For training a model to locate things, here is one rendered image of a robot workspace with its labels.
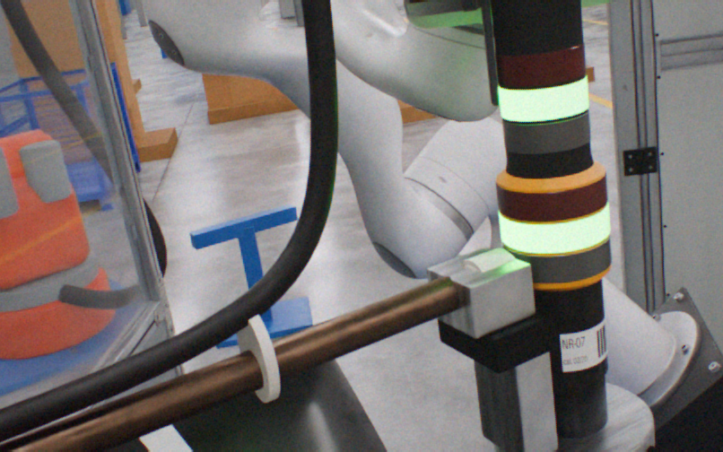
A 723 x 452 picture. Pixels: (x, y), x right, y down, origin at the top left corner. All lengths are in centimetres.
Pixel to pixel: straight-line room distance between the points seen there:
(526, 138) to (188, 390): 15
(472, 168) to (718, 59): 127
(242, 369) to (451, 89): 31
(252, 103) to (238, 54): 865
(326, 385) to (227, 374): 20
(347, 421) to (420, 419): 268
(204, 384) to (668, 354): 94
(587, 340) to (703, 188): 196
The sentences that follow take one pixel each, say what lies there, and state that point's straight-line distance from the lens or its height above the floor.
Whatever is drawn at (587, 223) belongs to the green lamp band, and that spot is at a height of 153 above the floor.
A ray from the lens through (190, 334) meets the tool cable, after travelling 28.
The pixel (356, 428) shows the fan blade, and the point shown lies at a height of 140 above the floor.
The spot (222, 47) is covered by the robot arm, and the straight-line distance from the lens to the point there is 92.
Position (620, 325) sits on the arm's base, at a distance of 114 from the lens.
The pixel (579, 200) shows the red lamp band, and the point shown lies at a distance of 33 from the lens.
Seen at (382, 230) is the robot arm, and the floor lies 131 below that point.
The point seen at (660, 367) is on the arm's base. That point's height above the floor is 108.
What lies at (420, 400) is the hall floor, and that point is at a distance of 326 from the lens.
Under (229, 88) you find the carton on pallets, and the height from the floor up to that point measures 34.
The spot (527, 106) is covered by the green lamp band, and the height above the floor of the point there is 158.
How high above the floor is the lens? 165
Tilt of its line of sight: 18 degrees down
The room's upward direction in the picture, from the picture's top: 9 degrees counter-clockwise
